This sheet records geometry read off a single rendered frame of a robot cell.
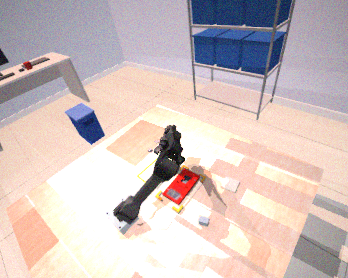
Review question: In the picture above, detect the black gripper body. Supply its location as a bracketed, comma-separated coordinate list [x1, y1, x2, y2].
[154, 145, 185, 165]

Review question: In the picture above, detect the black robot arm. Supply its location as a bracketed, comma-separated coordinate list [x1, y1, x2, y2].
[112, 125, 183, 225]

